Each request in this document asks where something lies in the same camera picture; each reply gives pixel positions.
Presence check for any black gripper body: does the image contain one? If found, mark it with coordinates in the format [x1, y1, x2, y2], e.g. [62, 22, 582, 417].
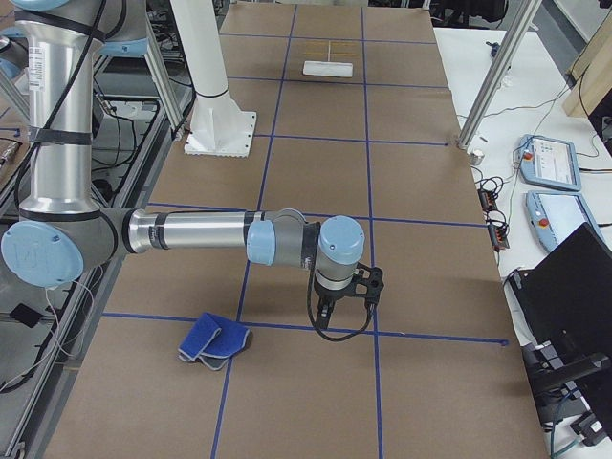
[317, 289, 339, 319]

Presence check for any blue towel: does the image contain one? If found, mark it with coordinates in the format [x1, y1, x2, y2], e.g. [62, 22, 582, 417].
[178, 313, 252, 371]

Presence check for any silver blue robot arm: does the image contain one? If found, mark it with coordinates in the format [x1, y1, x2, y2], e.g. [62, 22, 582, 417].
[1, 1, 382, 327]

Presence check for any white wooden towel rack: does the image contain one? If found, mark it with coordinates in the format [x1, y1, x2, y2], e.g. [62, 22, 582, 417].
[302, 40, 354, 78]

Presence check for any lower orange connector block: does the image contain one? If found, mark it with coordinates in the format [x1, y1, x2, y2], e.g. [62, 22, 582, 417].
[487, 223, 510, 252]

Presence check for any orange connector block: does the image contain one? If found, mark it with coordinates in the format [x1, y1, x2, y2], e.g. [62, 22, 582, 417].
[487, 223, 510, 252]
[477, 189, 498, 212]

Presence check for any upper orange connector block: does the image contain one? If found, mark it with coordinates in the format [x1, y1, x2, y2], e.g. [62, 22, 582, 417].
[477, 189, 498, 212]

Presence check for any small metal cylinder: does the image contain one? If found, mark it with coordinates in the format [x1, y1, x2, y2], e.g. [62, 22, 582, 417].
[469, 149, 485, 166]

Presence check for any black laptop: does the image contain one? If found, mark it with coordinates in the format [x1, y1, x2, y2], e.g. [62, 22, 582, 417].
[508, 221, 612, 422]

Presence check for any lower teach pendant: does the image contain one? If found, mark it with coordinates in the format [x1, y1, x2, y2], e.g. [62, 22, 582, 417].
[526, 190, 602, 252]

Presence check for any teach pendant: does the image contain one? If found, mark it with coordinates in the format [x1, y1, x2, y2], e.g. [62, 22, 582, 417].
[515, 134, 581, 191]
[526, 190, 602, 252]

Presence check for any black monitor stand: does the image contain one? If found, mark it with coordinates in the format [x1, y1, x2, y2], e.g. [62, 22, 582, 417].
[522, 343, 611, 458]

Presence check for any upper teach pendant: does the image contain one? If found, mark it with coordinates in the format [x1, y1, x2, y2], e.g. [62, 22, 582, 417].
[515, 134, 581, 191]

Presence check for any grey electronics box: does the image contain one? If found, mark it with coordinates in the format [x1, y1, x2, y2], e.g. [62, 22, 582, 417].
[92, 100, 105, 138]

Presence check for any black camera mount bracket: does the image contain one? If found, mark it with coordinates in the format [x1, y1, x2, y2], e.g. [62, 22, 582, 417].
[342, 263, 384, 307]

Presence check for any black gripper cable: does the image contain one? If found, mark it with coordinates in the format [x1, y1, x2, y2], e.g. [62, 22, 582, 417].
[306, 267, 379, 342]

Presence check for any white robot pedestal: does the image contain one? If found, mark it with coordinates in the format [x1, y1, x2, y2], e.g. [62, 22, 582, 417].
[171, 0, 257, 158]

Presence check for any aluminium frame strut left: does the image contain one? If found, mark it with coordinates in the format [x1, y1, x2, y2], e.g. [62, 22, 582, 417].
[144, 14, 184, 131]

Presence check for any aluminium frame post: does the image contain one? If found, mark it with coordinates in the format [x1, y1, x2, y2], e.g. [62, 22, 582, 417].
[457, 0, 542, 150]

